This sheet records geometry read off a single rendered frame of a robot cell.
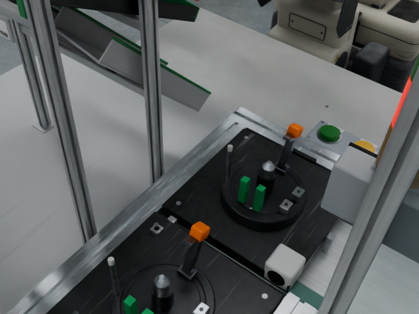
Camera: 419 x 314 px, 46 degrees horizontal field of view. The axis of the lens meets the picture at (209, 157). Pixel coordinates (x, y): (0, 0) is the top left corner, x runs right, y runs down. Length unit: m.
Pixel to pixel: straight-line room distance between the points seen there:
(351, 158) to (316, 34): 1.03
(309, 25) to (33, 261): 1.02
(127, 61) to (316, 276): 0.44
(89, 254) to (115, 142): 0.36
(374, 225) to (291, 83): 0.80
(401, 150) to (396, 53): 1.32
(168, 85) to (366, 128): 0.52
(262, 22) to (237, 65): 1.94
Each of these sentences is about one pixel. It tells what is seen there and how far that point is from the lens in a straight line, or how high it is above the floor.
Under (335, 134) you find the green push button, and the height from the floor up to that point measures 0.97.
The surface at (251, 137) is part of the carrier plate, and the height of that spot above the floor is 0.97.
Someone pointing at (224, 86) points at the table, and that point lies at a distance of 1.22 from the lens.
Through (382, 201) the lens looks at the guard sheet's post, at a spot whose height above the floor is 1.25.
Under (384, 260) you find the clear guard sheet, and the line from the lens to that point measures 0.54.
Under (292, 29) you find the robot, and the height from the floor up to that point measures 0.81.
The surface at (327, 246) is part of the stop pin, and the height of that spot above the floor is 0.95.
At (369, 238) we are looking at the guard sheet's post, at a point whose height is 1.20.
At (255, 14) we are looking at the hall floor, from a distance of 3.31.
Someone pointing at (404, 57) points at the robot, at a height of 0.72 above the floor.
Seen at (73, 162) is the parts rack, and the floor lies 1.10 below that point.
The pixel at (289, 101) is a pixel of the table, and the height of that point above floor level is 0.86.
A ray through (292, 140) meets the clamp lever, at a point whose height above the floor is 1.05.
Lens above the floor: 1.59
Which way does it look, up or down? 45 degrees down
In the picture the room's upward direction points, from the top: 3 degrees clockwise
